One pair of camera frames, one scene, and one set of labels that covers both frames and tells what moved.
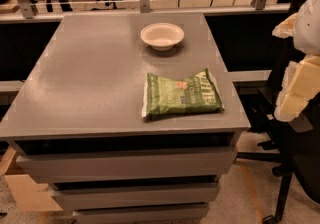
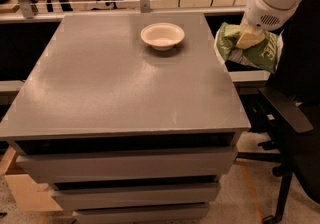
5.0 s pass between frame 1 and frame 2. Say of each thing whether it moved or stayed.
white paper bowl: stayed
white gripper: moved
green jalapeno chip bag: moved
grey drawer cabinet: stayed
